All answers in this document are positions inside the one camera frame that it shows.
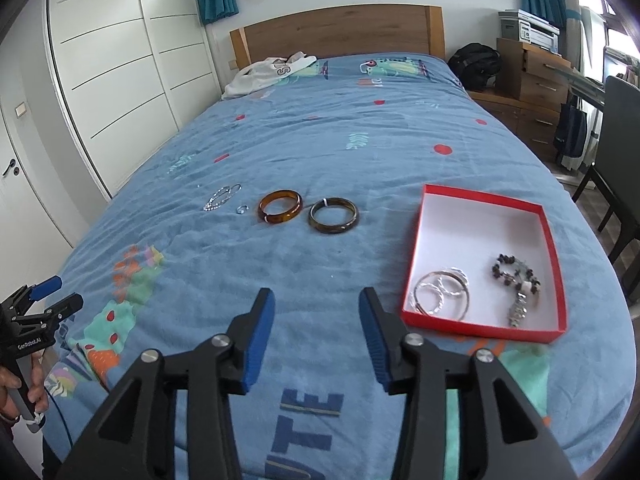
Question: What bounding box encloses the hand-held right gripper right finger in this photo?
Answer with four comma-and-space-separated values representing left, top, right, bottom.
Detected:
358, 287, 583, 480

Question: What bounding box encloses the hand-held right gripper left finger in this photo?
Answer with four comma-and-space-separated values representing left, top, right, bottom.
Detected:
55, 287, 277, 480

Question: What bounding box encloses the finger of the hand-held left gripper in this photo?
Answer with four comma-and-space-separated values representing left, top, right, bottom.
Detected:
42, 292, 85, 329
26, 275, 64, 302

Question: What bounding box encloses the plain silver bangle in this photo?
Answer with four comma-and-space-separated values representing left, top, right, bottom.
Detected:
411, 269, 472, 321

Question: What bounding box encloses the red shallow box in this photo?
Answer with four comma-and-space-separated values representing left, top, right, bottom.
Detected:
399, 183, 569, 344

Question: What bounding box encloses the black and white beaded bracelet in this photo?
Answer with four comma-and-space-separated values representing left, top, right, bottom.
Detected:
490, 253, 544, 297

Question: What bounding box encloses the person's left hand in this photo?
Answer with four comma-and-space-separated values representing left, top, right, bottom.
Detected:
0, 354, 50, 425

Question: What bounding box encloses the white door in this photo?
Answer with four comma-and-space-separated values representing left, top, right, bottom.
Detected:
0, 97, 77, 286

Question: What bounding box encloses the dark green bangle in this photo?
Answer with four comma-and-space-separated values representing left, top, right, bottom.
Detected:
307, 197, 360, 236

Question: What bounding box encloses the amber bangle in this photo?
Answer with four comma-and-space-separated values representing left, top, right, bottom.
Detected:
258, 189, 304, 227

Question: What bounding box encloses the blue printed blanket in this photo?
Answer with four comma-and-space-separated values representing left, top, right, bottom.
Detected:
42, 54, 638, 480

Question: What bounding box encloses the white wardrobe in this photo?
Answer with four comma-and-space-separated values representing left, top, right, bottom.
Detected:
46, 0, 222, 200

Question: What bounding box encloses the white garment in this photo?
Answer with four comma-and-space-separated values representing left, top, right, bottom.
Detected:
222, 51, 317, 100

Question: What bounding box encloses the dark blue bag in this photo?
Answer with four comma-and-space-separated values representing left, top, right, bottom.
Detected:
553, 101, 588, 172

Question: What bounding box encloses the black backpack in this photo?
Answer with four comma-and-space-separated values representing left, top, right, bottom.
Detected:
447, 43, 503, 92

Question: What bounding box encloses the wooden drawer cabinet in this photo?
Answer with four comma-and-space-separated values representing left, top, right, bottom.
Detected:
469, 37, 574, 164

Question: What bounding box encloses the grey chair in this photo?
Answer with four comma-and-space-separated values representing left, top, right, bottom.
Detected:
571, 75, 640, 262

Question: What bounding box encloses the wooden headboard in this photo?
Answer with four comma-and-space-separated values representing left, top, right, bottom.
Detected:
229, 5, 445, 69

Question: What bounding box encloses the glass desk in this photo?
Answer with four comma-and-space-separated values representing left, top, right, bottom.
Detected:
569, 66, 609, 107

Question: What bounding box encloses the white printer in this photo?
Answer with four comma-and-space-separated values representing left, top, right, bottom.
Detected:
498, 8, 561, 54

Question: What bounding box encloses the silver chain bracelet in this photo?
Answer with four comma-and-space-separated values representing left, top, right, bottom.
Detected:
202, 183, 244, 213

